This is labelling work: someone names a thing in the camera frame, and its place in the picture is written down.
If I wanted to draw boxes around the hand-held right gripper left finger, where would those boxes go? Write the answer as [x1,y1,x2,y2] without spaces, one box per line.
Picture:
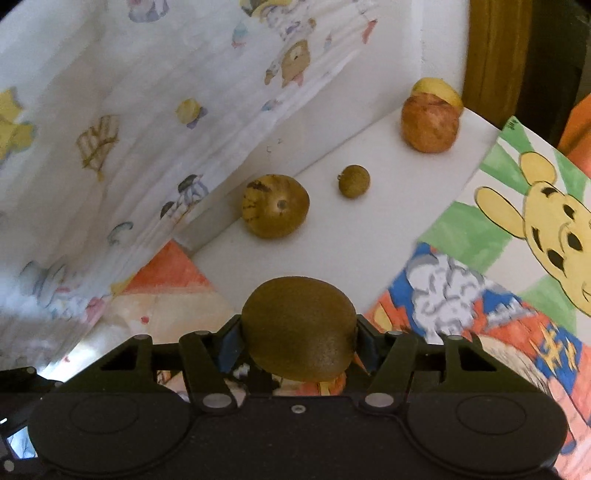
[88,316,245,413]

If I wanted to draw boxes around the white printed blanket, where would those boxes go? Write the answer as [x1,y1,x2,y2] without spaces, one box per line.
[0,0,426,370]

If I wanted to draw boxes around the wall poster with orange dress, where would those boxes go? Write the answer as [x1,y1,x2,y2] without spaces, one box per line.
[556,92,591,178]

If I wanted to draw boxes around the red apple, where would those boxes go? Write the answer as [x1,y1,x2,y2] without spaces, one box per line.
[400,93,461,153]

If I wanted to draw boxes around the yellow bear drawing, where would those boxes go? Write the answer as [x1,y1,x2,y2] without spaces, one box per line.
[418,115,591,320]

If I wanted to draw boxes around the small brown round fruit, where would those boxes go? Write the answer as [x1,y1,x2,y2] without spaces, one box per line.
[337,165,371,199]

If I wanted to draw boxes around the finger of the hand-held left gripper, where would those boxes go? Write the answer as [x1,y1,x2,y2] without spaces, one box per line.
[0,366,65,418]

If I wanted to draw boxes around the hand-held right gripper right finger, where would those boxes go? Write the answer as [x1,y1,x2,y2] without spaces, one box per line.
[353,318,504,411]

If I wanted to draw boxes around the wooden frame post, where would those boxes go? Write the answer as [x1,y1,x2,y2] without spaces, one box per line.
[462,0,536,121]

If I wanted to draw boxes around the orange cartoon boy drawing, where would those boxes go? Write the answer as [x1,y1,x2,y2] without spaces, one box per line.
[104,240,237,372]

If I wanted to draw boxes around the colourful cartoon drawing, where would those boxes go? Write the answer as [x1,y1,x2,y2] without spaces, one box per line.
[365,242,591,480]

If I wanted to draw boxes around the small striped melon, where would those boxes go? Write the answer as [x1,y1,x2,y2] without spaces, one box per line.
[241,174,310,239]

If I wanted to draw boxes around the yellow fruit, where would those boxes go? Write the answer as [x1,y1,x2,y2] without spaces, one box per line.
[412,77,464,114]

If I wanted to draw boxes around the brown kiwi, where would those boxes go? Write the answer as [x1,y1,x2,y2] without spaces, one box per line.
[241,276,358,383]

